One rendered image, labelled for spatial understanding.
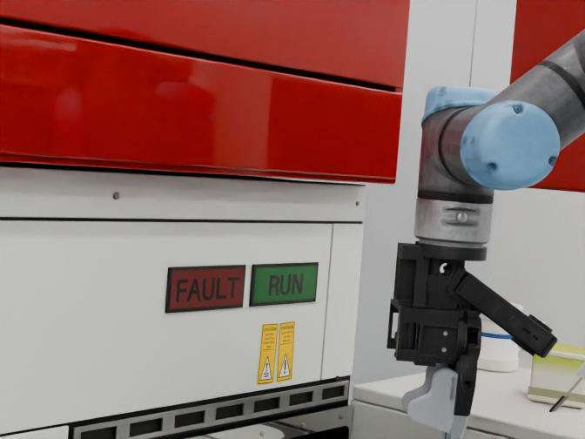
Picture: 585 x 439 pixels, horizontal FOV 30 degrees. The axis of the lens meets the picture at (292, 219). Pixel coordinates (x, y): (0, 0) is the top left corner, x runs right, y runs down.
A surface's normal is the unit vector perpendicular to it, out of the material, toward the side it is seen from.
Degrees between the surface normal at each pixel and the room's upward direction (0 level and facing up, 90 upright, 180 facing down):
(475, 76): 90
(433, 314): 90
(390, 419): 90
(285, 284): 90
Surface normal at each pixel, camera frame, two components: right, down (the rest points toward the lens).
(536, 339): 0.00, 0.05
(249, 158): 0.76, 0.09
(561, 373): -0.42, 0.01
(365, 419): -0.64, -0.01
